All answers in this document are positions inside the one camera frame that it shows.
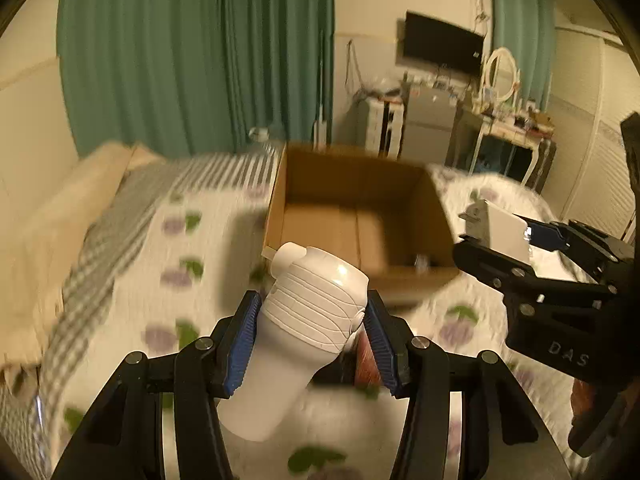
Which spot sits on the white plastic bottle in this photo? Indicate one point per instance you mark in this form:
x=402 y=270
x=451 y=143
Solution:
x=300 y=320

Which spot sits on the white louvred wardrobe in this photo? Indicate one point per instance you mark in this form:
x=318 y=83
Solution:
x=595 y=125

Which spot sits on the black wall television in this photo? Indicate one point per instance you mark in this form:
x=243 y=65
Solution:
x=442 y=45

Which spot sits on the reddish brown object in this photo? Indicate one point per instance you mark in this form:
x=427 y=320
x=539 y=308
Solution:
x=361 y=365

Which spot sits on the small object in box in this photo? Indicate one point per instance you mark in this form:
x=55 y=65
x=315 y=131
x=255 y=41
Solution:
x=421 y=262

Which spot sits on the narrow green curtain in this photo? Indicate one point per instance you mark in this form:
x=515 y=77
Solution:
x=525 y=30

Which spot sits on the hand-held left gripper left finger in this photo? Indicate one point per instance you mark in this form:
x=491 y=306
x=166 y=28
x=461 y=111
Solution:
x=242 y=347

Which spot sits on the white drawer unit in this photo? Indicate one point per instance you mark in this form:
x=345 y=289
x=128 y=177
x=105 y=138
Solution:
x=382 y=125

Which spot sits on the brown cardboard box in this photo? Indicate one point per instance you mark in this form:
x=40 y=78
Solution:
x=350 y=185

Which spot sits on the beige pillow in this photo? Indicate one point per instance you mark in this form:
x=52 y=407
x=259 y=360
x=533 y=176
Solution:
x=65 y=220

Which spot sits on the grey cabinet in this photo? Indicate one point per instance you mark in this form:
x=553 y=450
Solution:
x=430 y=120

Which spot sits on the grey striped bed sheet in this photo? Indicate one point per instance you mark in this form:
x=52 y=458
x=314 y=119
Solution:
x=120 y=220

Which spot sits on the wide green curtain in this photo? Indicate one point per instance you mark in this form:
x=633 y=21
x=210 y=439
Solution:
x=190 y=55

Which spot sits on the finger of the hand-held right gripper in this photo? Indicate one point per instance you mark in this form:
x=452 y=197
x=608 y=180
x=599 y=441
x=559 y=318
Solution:
x=482 y=260
x=547 y=237

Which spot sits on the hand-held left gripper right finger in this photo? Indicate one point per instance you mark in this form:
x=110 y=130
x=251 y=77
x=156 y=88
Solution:
x=380 y=347

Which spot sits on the white vanity table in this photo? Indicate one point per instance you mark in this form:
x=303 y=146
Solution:
x=520 y=135

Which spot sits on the white oval vanity mirror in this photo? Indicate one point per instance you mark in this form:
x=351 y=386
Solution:
x=500 y=77

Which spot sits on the white charger plug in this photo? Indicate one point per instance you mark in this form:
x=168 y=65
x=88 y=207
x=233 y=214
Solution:
x=500 y=230

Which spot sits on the white floral blanket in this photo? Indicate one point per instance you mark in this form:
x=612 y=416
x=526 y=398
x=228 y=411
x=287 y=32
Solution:
x=200 y=240

